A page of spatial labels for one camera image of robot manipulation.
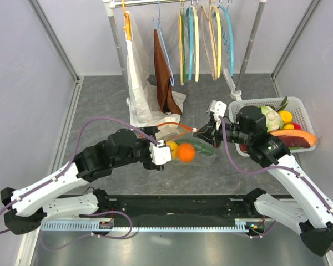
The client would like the orange fruit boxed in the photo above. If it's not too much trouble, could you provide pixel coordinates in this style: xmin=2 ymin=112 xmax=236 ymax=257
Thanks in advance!
xmin=177 ymin=143 xmax=196 ymax=162

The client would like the cream wooden hanger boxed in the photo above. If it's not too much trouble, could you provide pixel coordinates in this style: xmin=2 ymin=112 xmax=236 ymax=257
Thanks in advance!
xmin=192 ymin=6 xmax=199 ymax=82

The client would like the brown cloth on hanger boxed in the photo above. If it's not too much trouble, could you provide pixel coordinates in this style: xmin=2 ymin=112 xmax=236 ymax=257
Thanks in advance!
xmin=153 ymin=29 xmax=182 ymax=115

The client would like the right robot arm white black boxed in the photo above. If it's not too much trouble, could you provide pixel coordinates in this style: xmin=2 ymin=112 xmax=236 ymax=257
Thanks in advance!
xmin=194 ymin=101 xmax=333 ymax=257

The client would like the yellow wooden hanger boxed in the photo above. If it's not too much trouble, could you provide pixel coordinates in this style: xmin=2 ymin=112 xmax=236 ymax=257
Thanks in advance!
xmin=178 ymin=1 xmax=184 ymax=85

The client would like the small yellow fruit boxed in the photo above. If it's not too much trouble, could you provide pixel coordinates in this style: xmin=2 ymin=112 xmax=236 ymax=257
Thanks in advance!
xmin=278 ymin=110 xmax=292 ymax=124

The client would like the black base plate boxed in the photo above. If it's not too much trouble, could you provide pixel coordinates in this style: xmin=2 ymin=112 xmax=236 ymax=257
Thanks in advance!
xmin=97 ymin=194 xmax=267 ymax=221

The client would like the cauliflower with green leaves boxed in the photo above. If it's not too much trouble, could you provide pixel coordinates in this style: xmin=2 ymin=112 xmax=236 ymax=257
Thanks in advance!
xmin=260 ymin=106 xmax=284 ymax=132

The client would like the yellow lemon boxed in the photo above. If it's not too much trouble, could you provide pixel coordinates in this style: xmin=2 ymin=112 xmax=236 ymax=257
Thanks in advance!
xmin=166 ymin=141 xmax=179 ymax=160

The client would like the green hanger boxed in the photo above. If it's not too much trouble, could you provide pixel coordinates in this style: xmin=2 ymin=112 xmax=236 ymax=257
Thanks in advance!
xmin=181 ymin=15 xmax=186 ymax=83

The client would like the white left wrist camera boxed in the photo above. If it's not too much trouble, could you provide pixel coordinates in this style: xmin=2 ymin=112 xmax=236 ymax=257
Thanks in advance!
xmin=149 ymin=140 xmax=172 ymax=166

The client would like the white plastic food basket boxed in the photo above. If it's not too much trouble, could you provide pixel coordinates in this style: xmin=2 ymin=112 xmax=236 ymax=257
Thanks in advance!
xmin=228 ymin=96 xmax=316 ymax=157

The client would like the clear zip top bag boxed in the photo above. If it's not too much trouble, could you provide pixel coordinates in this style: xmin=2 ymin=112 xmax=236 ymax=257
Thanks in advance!
xmin=140 ymin=121 xmax=219 ymax=167

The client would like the orange hanger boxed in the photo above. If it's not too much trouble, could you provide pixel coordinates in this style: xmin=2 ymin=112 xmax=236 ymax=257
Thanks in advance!
xmin=122 ymin=0 xmax=132 ymax=40

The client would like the light blue wire hanger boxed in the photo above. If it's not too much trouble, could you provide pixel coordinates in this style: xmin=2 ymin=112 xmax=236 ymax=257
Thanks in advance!
xmin=152 ymin=0 xmax=175 ymax=86

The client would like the papaya slice orange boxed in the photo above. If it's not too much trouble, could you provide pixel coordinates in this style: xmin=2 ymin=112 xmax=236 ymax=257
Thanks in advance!
xmin=270 ymin=129 xmax=317 ymax=149

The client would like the white toothed cable tray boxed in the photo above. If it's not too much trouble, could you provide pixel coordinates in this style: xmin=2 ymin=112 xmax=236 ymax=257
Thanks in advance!
xmin=40 ymin=220 xmax=264 ymax=232

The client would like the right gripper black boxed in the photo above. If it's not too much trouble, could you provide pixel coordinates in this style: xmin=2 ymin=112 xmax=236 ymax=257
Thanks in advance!
xmin=194 ymin=116 xmax=253 ymax=149

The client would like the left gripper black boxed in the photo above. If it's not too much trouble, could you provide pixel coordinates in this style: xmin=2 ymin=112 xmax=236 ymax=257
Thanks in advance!
xmin=113 ymin=127 xmax=165 ymax=171

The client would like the red pepper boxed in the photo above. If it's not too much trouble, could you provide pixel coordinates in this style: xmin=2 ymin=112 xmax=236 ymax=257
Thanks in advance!
xmin=289 ymin=123 xmax=302 ymax=130

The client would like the green cucumber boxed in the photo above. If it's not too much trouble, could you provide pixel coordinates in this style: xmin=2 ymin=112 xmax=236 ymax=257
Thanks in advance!
xmin=175 ymin=139 xmax=214 ymax=156

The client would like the grey clothes rack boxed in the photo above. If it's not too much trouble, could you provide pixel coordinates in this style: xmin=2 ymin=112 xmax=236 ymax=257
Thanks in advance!
xmin=102 ymin=0 xmax=267 ymax=100

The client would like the teal plastic hanger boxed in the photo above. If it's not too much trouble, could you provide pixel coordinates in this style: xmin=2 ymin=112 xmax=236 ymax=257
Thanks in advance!
xmin=185 ymin=6 xmax=194 ymax=80

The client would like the yellow slotted hanger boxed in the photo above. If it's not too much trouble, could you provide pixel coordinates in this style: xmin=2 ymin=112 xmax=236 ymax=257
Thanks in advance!
xmin=208 ymin=4 xmax=222 ymax=80

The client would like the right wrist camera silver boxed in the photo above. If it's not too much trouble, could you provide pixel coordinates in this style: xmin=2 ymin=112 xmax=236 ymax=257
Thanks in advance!
xmin=206 ymin=100 xmax=227 ymax=121

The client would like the red grapes bunch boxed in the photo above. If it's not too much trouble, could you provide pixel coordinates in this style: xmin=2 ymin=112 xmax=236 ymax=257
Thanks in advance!
xmin=239 ymin=144 xmax=248 ymax=154

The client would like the white cloth on hanger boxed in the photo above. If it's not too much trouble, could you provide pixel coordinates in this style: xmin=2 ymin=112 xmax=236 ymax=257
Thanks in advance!
xmin=126 ymin=11 xmax=181 ymax=127

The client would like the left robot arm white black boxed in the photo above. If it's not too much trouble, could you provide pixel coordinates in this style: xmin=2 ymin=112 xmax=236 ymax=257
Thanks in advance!
xmin=1 ymin=126 xmax=172 ymax=235

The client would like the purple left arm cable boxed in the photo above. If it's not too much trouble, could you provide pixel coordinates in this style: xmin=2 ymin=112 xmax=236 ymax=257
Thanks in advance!
xmin=0 ymin=116 xmax=159 ymax=236

